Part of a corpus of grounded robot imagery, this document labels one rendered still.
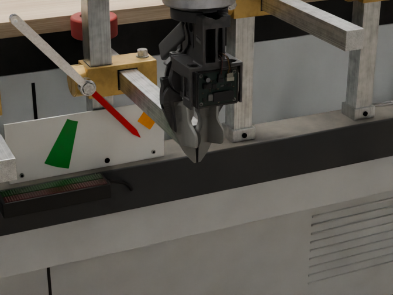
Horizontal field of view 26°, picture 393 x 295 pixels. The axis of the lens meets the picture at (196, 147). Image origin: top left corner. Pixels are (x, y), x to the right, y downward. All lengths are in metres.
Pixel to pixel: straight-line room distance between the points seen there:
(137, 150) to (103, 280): 0.44
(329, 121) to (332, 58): 0.25
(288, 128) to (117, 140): 0.33
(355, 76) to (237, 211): 0.33
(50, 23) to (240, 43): 0.33
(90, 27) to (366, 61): 0.53
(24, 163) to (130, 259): 0.49
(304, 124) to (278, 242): 0.43
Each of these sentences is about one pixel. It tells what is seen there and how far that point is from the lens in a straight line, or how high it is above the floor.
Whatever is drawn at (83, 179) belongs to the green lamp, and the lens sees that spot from 1.35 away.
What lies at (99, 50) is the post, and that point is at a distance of 1.33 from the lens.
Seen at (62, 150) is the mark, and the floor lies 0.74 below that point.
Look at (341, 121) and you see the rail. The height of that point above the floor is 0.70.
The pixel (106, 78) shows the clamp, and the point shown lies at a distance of 1.34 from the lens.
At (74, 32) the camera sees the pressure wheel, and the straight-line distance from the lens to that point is 1.47.
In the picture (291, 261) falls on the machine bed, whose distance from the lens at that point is 1.96.
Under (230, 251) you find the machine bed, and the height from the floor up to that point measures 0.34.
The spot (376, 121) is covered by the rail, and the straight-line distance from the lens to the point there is 1.60.
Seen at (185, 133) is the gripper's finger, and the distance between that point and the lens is 1.10.
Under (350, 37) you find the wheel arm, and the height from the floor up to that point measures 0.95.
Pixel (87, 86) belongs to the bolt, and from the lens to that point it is 1.31.
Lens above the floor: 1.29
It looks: 24 degrees down
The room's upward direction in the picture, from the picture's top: straight up
